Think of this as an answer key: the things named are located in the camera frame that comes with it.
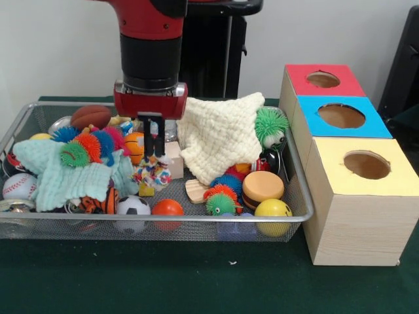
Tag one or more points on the cream knitted cloth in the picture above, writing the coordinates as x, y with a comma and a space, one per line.
222, 137

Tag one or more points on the toy burger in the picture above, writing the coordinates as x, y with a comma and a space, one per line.
262, 188

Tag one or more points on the mint green knitted cloth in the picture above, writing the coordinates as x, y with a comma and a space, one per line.
59, 176

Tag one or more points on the yellow smiley ball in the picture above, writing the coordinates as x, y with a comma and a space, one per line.
271, 207

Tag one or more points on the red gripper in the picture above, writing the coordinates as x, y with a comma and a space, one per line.
150, 104

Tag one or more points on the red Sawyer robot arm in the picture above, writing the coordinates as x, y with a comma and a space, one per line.
150, 59

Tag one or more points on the black panel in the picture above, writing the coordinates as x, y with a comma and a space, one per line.
402, 65

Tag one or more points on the multicoloured patterned cloth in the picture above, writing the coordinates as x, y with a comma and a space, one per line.
154, 175

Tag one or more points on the small soccer ball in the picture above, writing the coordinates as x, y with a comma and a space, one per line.
133, 204

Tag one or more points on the long multicoloured spiky caterpillar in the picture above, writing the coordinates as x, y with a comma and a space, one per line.
85, 145

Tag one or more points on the green spiky ball toy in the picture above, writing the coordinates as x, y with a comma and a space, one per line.
271, 122

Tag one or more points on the wooden box with three holes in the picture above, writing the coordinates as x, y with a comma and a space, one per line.
357, 222

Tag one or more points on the green-headed spiky caterpillar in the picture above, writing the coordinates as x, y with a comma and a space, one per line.
218, 199

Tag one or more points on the clear mesh bin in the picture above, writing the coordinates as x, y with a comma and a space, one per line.
196, 229

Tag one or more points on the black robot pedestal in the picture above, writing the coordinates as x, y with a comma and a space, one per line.
209, 49

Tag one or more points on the plain orange ball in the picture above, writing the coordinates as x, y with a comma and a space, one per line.
167, 207

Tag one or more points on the small orange basketball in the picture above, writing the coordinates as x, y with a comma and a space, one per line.
134, 148

